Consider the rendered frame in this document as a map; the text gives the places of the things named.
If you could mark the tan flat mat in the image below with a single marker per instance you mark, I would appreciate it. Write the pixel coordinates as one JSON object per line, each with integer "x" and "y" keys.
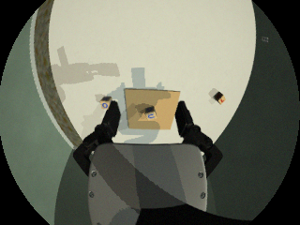
{"x": 164, "y": 101}

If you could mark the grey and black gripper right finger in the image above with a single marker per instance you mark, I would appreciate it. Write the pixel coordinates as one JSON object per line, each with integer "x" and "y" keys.
{"x": 192, "y": 134}

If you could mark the wooden letter block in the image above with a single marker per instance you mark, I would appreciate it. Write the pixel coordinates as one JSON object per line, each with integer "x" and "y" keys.
{"x": 150, "y": 113}
{"x": 219, "y": 98}
{"x": 105, "y": 102}

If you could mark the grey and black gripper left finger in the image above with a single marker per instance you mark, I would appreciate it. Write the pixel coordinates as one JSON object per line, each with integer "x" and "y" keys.
{"x": 108, "y": 127}

